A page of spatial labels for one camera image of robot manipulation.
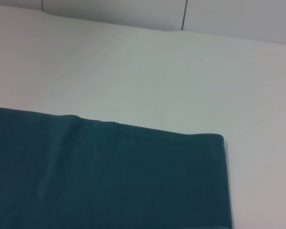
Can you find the teal t-shirt with FREE print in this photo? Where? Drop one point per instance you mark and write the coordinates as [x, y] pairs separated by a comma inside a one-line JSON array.
[[97, 179]]

